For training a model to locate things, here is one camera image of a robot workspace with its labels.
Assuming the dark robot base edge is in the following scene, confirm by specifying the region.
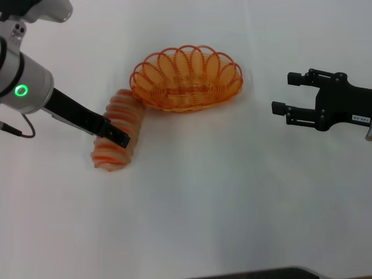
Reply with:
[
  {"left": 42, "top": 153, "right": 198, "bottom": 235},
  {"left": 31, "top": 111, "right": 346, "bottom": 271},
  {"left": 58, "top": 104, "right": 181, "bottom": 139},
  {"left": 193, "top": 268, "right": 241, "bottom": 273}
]
[{"left": 185, "top": 266, "right": 329, "bottom": 279}]

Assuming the orange striped bread roll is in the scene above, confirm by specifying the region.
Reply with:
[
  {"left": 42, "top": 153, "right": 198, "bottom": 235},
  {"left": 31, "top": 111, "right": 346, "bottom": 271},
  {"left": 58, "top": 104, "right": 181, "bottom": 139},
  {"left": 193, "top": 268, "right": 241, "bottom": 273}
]
[{"left": 91, "top": 89, "right": 146, "bottom": 173}]

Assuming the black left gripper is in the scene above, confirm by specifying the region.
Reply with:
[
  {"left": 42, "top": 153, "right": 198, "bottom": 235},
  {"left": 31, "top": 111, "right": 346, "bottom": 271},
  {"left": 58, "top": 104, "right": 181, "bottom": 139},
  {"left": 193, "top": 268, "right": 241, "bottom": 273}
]
[{"left": 43, "top": 88, "right": 131, "bottom": 149}]

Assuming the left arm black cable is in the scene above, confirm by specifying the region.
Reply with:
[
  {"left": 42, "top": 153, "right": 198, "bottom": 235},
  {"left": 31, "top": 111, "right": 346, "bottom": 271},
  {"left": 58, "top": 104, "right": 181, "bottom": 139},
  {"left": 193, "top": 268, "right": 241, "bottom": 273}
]
[{"left": 0, "top": 113, "right": 37, "bottom": 139}]

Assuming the left wrist camera housing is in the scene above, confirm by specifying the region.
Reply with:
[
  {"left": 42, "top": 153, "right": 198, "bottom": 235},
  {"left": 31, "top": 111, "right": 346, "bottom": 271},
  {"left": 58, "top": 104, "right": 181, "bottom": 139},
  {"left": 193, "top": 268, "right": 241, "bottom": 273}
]
[{"left": 0, "top": 0, "right": 73, "bottom": 24}]

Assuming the orange wire basket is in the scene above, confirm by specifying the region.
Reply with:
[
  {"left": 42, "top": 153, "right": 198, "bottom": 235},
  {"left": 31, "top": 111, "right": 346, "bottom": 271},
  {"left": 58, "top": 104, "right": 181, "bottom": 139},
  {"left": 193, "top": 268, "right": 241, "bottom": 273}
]
[{"left": 130, "top": 45, "right": 244, "bottom": 113}]

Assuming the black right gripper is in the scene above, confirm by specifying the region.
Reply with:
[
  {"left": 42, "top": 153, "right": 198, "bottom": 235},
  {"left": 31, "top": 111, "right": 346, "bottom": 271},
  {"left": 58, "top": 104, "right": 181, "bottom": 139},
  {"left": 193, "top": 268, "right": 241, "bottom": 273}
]
[{"left": 271, "top": 69, "right": 372, "bottom": 132}]

